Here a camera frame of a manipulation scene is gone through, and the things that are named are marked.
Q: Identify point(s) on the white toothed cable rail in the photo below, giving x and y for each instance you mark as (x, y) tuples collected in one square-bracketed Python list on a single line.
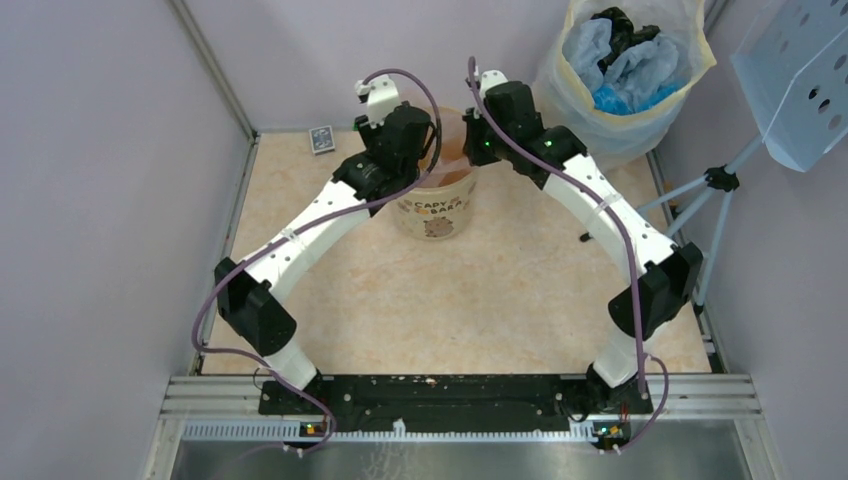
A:
[(289, 431)]

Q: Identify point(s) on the blue plastic bag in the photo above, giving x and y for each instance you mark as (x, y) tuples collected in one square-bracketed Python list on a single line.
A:
[(609, 100)]

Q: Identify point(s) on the perforated light blue panel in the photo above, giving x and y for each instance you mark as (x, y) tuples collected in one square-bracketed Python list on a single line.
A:
[(792, 69)]

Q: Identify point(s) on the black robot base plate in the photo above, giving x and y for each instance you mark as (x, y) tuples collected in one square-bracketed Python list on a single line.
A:
[(477, 403)]

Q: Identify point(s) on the cream capybara trash bin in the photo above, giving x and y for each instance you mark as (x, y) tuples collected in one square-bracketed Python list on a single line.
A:
[(436, 213)]

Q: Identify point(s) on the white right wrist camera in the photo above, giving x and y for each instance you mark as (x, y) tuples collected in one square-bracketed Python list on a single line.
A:
[(487, 80)]

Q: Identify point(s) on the black plastic bag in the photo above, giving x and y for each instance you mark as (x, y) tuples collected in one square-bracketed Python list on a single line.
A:
[(623, 34)]

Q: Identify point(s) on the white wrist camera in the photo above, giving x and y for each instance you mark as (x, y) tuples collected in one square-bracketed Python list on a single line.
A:
[(487, 80), (380, 96)]

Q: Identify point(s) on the large translucent bag of bags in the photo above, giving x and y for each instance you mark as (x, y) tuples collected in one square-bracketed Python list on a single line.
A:
[(619, 73)]

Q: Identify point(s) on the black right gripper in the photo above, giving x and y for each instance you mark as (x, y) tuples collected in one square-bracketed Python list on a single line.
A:
[(475, 156)]

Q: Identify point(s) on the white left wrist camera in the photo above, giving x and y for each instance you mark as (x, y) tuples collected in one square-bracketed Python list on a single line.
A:
[(380, 96)]

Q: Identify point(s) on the light blue tripod stand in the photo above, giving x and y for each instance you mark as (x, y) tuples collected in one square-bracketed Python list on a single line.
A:
[(720, 179)]

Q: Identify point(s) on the aluminium corner frame post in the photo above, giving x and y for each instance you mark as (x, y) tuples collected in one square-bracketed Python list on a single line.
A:
[(209, 61)]

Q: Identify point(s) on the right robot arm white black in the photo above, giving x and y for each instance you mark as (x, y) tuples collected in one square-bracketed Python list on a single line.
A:
[(504, 125)]

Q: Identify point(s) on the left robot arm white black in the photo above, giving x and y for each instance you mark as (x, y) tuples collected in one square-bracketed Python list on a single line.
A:
[(254, 290)]

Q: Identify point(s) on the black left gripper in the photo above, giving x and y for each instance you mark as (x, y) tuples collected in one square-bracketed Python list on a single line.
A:
[(368, 134)]

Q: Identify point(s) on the pink plastic trash bag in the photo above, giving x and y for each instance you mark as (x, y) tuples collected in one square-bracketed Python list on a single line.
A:
[(452, 165)]

